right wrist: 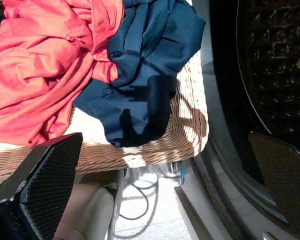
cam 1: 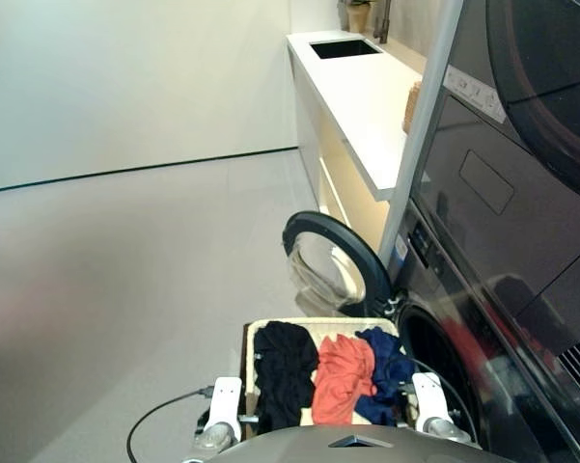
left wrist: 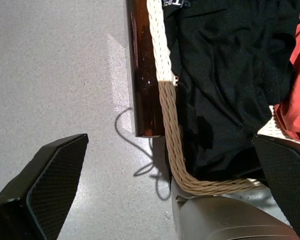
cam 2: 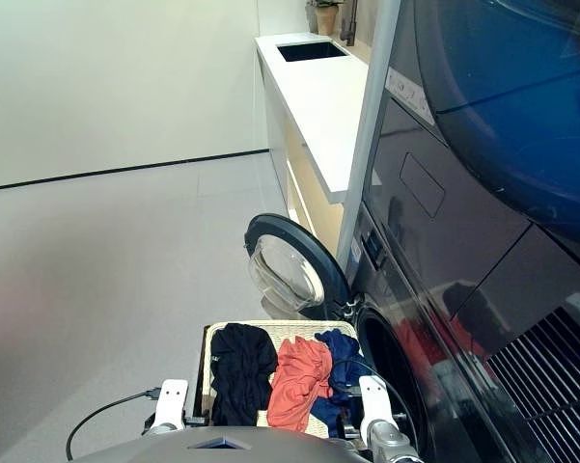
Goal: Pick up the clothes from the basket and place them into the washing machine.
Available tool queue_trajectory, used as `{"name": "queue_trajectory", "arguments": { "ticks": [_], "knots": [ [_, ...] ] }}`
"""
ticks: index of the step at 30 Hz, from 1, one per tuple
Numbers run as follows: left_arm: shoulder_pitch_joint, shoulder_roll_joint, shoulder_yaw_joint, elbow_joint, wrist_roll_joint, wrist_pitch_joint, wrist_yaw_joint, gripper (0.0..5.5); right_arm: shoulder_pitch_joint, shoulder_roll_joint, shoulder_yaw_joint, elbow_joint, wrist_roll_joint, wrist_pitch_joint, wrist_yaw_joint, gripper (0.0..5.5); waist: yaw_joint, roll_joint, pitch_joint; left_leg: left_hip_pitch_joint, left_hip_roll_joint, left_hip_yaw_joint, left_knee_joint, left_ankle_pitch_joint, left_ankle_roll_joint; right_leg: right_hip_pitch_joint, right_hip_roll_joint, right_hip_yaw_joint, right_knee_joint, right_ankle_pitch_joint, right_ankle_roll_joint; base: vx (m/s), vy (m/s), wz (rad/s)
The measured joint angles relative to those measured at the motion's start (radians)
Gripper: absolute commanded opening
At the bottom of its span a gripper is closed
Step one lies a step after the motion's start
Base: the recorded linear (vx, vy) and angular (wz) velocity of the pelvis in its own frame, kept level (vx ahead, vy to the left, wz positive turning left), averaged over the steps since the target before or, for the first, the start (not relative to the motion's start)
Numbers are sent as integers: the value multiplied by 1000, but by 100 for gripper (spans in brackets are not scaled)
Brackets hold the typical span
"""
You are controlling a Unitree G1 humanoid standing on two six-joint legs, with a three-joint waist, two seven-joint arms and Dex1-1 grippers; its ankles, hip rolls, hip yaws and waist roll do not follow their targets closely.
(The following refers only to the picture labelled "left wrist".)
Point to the red garment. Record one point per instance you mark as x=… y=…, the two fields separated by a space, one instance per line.
x=299 y=100

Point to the black garment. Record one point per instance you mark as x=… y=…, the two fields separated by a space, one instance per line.
x=227 y=75

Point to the pale woven laundry basket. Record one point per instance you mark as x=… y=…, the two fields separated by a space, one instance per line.
x=168 y=112

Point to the silver robot leg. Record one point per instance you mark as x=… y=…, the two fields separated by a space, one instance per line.
x=227 y=220

